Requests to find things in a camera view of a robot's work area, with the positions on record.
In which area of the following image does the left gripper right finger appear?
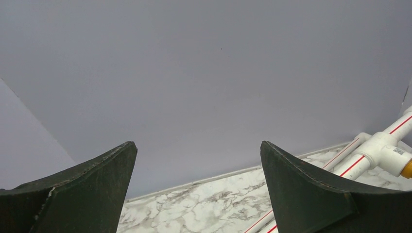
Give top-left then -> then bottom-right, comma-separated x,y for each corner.
260,141 -> 412,233

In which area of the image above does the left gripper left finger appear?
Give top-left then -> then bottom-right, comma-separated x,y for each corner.
0,141 -> 137,233

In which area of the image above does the yellow plastic faucet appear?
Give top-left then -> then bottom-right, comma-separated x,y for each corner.
400,160 -> 412,179

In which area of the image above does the white PVC pipe frame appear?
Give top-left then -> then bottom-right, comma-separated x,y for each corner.
247,108 -> 412,233

